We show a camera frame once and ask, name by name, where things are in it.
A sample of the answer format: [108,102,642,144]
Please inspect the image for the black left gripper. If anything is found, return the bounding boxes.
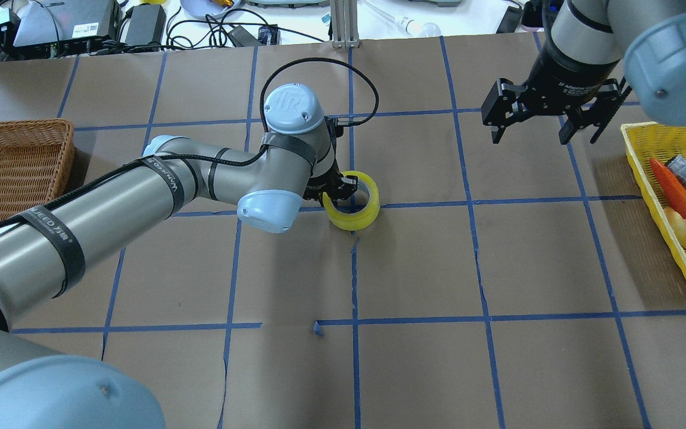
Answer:
[303,116,358,206]

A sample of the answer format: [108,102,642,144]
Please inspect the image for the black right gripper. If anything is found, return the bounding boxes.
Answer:
[481,51,632,145]

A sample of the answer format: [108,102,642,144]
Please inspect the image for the yellow tape roll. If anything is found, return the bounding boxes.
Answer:
[322,170,381,231]

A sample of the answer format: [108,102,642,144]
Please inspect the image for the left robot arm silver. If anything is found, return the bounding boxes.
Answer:
[0,83,375,428]

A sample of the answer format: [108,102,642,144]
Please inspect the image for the light bulb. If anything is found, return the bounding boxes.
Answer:
[362,1,442,38]

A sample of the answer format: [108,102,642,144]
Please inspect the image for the orange toy carrot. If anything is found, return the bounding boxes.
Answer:
[650,157,686,219]

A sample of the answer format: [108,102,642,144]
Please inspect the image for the yellow woven basket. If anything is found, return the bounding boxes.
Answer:
[620,122,686,279]

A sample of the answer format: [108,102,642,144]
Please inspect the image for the blue plate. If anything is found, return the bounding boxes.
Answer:
[180,0,243,20]

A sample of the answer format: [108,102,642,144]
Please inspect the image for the black power adapter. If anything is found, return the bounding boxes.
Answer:
[123,4,166,46]

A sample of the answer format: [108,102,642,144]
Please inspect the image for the brown wicker basket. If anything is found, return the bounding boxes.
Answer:
[0,119,76,221]

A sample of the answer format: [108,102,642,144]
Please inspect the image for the aluminium frame post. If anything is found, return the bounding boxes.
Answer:
[329,0,360,49]

